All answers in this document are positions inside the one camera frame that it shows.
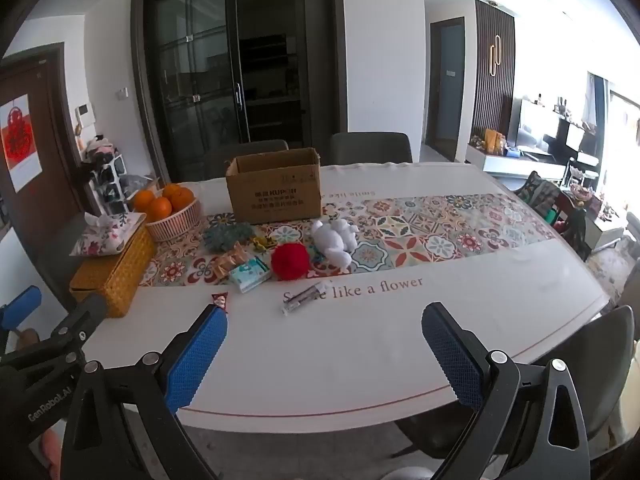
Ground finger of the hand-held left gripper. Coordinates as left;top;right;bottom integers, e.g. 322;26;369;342
0;286;43;333
50;293;109;356

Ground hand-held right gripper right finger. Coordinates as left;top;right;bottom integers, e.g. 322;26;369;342
421;302;593;480

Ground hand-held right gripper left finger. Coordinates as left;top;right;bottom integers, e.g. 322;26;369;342
60;304;229;480

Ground teal pocket tissue pack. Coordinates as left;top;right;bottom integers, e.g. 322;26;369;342
229;256;272;294

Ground red strawberry plush keychain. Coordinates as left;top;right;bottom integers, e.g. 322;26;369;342
271;242;313;281

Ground brown cardboard box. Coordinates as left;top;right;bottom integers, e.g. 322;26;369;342
225;148;323;225

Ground person's left hand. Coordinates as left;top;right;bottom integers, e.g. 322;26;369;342
39;430;65;463

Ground woven straw mat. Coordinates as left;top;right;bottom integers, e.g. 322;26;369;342
69;225;157;319

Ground floral fabric tissue pouch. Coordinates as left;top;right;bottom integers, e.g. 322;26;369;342
70;211;147;258

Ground clear wrapped pen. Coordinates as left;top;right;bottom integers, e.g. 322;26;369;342
281;282;328;316

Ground green fuzzy knit glove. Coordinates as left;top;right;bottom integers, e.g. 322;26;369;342
202;221;256;252

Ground white slatted fruit basket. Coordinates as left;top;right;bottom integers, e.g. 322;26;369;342
131;195;202;242

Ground white cubby shelf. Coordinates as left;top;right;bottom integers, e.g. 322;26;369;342
82;150;135;216

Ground grey dining chair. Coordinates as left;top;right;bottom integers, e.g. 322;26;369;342
395;305;636;456
202;140;290;181
329;131;413;166

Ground brown wooden door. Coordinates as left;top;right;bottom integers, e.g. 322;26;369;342
0;42;83;241

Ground red paper-cut poster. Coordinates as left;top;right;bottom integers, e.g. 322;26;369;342
0;94;43;193

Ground white plush toy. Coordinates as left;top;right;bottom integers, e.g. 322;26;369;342
311;218;360;268

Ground colourful patterned cushion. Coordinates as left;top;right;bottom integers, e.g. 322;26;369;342
515;170;562;217

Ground white tv console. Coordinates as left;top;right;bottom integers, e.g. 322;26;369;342
467;142;566;181

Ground dark hallway door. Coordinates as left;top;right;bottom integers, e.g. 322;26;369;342
427;17;466;161

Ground dark glass sliding door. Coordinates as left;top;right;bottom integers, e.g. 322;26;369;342
131;0;346;183

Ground dark slatted wall panel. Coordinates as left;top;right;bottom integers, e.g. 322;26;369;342
470;0;516;146

